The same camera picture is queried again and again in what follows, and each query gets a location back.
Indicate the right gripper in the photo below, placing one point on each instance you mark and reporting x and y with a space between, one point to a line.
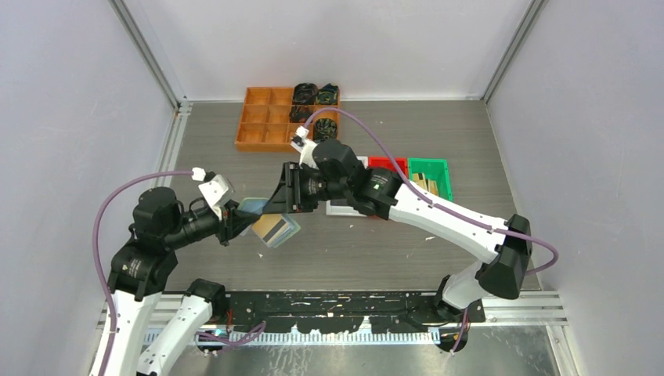
289 197

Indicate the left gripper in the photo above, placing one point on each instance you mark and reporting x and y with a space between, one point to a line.
233 221

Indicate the orange credit card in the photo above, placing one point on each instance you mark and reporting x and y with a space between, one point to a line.
270 228

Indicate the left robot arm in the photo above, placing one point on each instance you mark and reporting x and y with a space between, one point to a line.
139 273

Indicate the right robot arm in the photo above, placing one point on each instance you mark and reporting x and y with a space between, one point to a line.
330 170

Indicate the white bin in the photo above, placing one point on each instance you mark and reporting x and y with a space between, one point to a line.
340 207

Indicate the orange compartment tray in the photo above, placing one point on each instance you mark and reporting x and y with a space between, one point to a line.
264 120

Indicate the black rolled item front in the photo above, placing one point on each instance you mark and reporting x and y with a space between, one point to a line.
324 128

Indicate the black rolled item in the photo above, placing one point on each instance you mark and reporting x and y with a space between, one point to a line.
324 128
300 113
304 94
327 95

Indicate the black rolled item middle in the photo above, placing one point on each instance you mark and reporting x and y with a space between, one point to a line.
300 113

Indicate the red bin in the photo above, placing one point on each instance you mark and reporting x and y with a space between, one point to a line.
375 162

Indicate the black rolled item back left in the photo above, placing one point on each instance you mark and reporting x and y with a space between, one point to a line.
304 94

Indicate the black rolled item back right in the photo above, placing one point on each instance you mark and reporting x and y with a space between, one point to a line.
327 95

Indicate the tan items in green bin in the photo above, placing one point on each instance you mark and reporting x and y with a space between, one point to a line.
430 185

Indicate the green bin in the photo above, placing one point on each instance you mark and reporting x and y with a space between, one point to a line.
437 169

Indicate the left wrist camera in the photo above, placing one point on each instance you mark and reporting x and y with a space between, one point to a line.
217 191

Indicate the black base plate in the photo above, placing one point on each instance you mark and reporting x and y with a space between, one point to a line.
326 312

